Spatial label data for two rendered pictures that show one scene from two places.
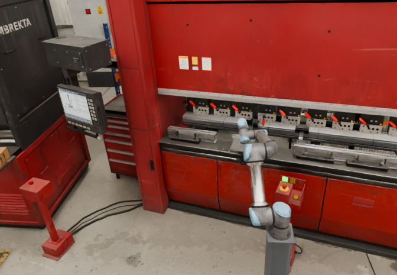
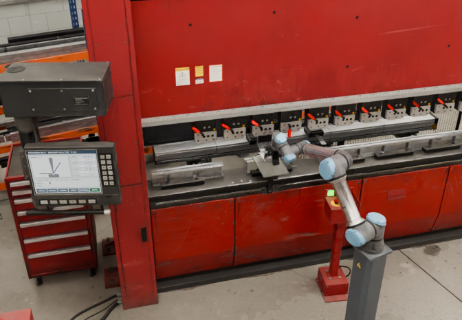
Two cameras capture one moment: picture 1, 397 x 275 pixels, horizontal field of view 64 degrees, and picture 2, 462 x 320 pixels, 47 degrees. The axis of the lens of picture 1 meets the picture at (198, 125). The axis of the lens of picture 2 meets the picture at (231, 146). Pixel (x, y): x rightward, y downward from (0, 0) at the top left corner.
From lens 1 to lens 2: 174 cm
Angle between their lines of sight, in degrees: 32
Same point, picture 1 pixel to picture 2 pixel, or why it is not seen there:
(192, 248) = not seen: outside the picture
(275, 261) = (372, 281)
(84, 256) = not seen: outside the picture
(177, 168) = (175, 228)
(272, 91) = (298, 93)
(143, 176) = (128, 257)
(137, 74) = (128, 104)
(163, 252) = not seen: outside the picture
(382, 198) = (412, 183)
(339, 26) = (367, 11)
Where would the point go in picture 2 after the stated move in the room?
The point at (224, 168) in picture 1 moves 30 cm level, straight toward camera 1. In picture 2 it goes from (244, 205) to (268, 228)
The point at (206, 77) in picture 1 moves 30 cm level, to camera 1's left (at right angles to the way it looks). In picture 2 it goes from (214, 90) to (174, 102)
